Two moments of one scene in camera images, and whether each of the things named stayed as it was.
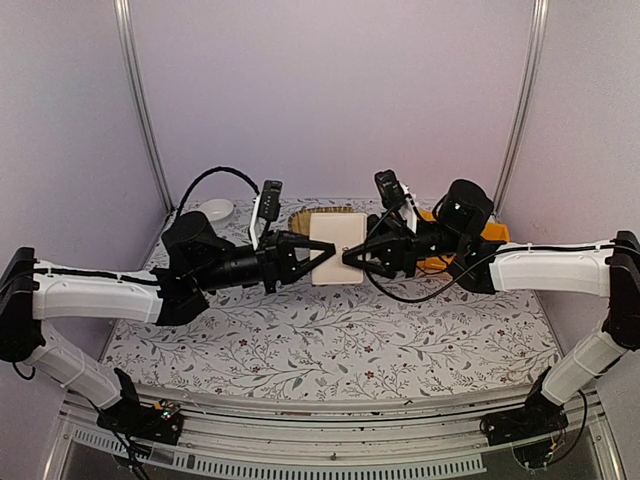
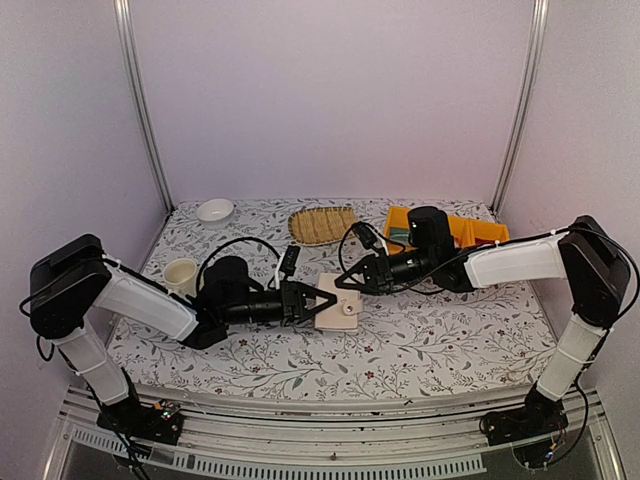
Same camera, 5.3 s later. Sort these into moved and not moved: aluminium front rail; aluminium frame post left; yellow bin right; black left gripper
Moved: black left gripper
Not moved: yellow bin right; aluminium front rail; aluminium frame post left
